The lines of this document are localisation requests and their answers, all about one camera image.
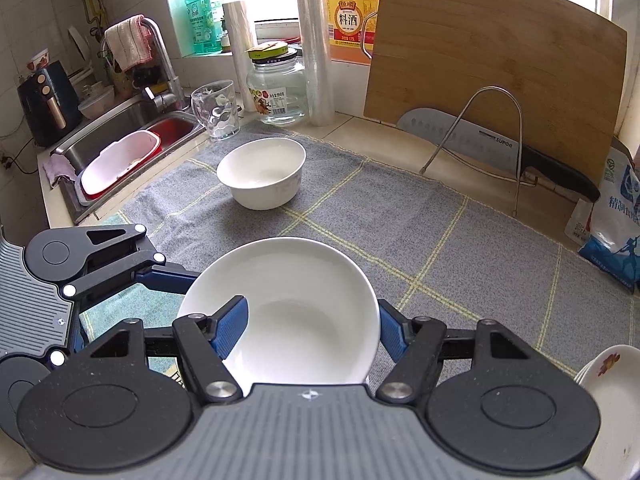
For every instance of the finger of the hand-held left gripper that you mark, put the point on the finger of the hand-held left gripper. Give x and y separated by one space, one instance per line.
170 275
167 294

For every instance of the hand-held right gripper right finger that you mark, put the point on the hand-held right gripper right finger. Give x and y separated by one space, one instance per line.
392 332

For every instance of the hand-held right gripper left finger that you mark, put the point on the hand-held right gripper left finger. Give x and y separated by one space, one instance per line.
230 330

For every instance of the wide white bowl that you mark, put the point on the wide white bowl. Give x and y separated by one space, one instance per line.
300 310

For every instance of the grey checked mat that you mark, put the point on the grey checked mat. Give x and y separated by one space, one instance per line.
450 260

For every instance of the white red-rimmed basin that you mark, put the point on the white red-rimmed basin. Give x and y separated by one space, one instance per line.
120 165

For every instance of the small white bowl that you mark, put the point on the small white bowl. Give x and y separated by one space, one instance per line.
265 185

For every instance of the purple cloth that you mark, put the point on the purple cloth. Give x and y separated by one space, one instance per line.
59 167

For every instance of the red basin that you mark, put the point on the red basin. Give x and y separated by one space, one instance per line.
172 130

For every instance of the stainless steel sink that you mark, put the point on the stainless steel sink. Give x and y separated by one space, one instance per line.
140 115

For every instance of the clear glass cup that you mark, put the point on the clear glass cup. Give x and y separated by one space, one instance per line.
215 115

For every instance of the clear plastic container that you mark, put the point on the clear plastic container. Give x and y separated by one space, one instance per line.
95 105

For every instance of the black air fryer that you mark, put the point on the black air fryer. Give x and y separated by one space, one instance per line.
45 105

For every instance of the metal faucet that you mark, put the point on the metal faucet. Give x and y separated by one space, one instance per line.
167 75

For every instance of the glass storage jar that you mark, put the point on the glass storage jar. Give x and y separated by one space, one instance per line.
275 95

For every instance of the small cling film roll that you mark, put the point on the small cling film roll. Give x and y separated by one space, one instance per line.
240 60

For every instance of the white oval floral dish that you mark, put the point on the white oval floral dish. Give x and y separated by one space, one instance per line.
615 410

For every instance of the white red striped cloth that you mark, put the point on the white red striped cloth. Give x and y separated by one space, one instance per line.
127 42

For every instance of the white blue salt bag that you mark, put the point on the white blue salt bag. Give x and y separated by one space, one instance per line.
610 240

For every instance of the green dish soap bottle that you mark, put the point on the green dish soap bottle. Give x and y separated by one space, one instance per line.
202 25

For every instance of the large cling film roll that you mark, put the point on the large cling film roll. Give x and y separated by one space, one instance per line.
312 60

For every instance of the bamboo cutting board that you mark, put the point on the bamboo cutting board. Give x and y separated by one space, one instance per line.
475 60

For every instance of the orange cooking wine bottle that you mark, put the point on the orange cooking wine bottle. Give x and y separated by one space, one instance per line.
350 25

